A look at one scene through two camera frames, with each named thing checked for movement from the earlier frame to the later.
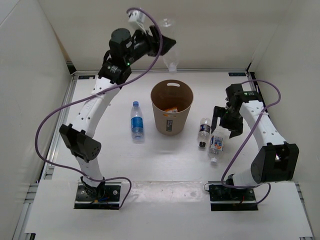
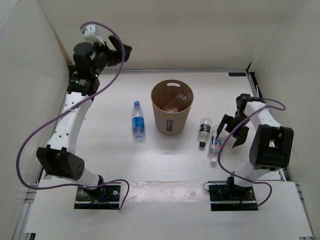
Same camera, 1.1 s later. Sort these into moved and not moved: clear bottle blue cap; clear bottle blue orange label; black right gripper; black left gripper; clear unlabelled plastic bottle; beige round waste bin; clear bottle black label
Moved: clear unlabelled plastic bottle; black left gripper; black right gripper
Not moved: clear bottle black label; beige round waste bin; clear bottle blue cap; clear bottle blue orange label
